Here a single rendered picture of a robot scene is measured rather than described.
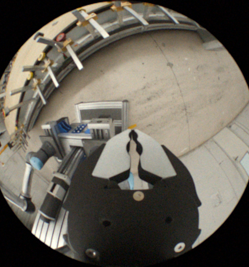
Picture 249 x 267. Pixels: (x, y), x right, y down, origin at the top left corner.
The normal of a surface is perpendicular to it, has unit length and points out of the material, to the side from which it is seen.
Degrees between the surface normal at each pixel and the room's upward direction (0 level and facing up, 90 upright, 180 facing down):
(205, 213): 90
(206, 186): 90
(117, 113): 0
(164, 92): 0
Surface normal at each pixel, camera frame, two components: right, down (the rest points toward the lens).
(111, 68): -0.05, 0.51
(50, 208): 0.71, -0.59
